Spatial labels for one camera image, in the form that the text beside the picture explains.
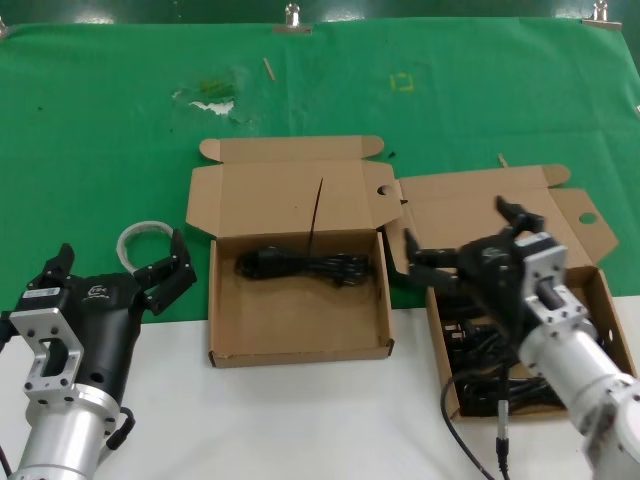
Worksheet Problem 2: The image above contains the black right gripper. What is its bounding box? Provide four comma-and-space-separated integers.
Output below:
402, 195, 546, 341

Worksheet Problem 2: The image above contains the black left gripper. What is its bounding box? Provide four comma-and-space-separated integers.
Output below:
19, 228, 197, 401

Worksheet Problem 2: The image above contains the open brown cardboard box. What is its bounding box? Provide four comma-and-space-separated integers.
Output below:
398, 164, 640, 424
185, 134, 404, 370

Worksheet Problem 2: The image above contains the clear tape roll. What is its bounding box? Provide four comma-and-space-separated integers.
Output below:
116, 218, 176, 275

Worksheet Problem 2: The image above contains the green table cloth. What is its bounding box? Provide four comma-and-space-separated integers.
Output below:
0, 17, 640, 327

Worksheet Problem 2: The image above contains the clear tape patch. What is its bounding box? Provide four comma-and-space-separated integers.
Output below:
171, 64, 254, 122

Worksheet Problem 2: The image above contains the silver binder clip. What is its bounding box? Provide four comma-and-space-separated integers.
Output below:
272, 2, 314, 36
582, 0, 624, 30

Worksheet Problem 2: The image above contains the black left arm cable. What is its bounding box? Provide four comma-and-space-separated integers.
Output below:
106, 405, 136, 451

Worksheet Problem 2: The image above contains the right arm cable with connector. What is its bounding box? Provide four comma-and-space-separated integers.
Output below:
439, 372, 514, 480

